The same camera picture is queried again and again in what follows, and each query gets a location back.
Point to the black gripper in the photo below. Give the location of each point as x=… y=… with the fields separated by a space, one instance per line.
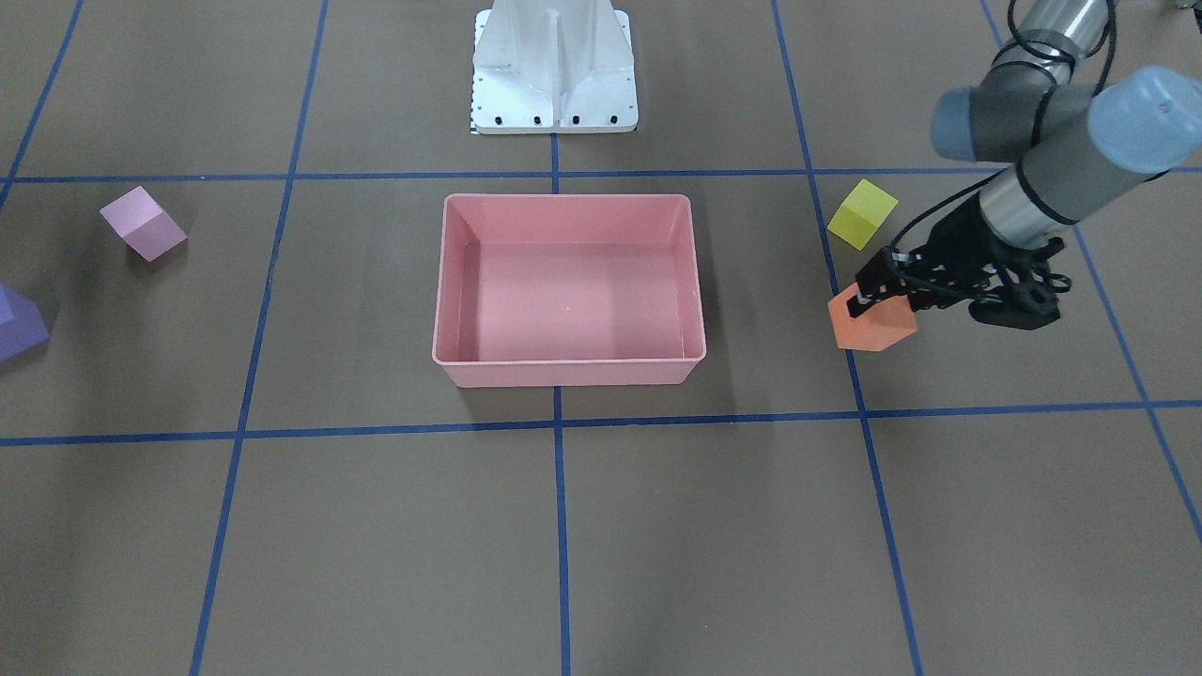
x=960 y=242

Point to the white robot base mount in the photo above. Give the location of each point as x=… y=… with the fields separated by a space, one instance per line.
x=553 y=67

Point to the yellow foam block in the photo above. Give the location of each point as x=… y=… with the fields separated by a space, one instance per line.
x=862 y=213

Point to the light pink foam block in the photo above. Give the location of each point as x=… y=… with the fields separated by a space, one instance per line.
x=143 y=224

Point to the purple foam block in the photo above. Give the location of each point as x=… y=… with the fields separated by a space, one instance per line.
x=22 y=324

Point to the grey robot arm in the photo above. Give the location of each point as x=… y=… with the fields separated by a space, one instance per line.
x=1067 y=151

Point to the orange foam block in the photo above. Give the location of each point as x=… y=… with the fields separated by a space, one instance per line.
x=880 y=327

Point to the pink plastic bin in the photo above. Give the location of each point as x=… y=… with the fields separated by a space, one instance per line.
x=568 y=291

